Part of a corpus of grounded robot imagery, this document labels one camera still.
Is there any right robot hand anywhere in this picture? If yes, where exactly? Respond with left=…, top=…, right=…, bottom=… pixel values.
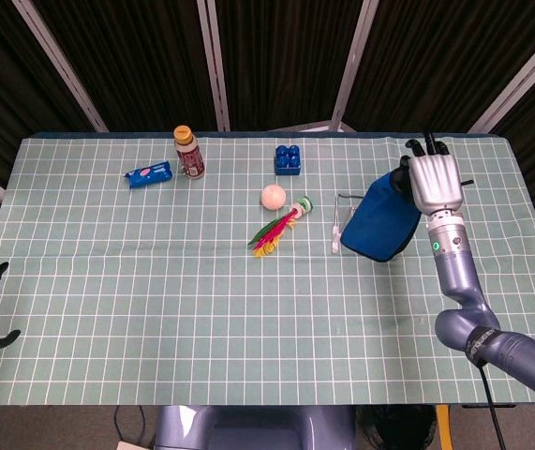
left=391, top=132, right=475, bottom=217

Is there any blue cloth with black trim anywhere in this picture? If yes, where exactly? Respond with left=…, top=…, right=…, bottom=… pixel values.
left=340, top=169, right=424, bottom=263

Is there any white partition foot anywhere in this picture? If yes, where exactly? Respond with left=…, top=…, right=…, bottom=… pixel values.
left=274, top=120, right=357, bottom=135

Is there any green grid tablecloth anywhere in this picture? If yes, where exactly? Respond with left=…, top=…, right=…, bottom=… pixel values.
left=0, top=134, right=535, bottom=407

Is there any blue building block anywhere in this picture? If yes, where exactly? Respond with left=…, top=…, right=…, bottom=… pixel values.
left=274, top=143, right=302, bottom=177

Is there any pink ball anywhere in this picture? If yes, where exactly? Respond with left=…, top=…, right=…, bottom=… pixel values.
left=260, top=186, right=288, bottom=211

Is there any colourful feather shuttlecock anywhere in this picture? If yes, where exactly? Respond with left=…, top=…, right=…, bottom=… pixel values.
left=246, top=195, right=315, bottom=259

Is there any blue snack packet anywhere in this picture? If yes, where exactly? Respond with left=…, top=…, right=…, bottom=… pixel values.
left=124, top=160, right=174, bottom=190

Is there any drink bottle yellow cap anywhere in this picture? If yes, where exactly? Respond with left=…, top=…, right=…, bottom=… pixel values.
left=173, top=125, right=205, bottom=181

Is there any purple robot torso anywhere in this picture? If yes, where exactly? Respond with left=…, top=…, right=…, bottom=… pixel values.
left=154, top=404, right=357, bottom=450

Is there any metal wire stand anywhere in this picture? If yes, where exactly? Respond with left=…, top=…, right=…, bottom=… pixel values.
left=331, top=192, right=366, bottom=256

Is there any white partition post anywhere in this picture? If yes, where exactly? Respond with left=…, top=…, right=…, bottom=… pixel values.
left=330, top=0, right=381, bottom=133
left=11, top=0, right=110, bottom=133
left=467, top=30, right=535, bottom=134
left=196, top=0, right=231, bottom=132

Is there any dark floor cable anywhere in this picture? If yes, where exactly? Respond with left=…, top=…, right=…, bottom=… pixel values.
left=113, top=405, right=147, bottom=443

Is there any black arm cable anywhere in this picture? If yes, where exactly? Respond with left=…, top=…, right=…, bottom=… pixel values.
left=478, top=360, right=508, bottom=450

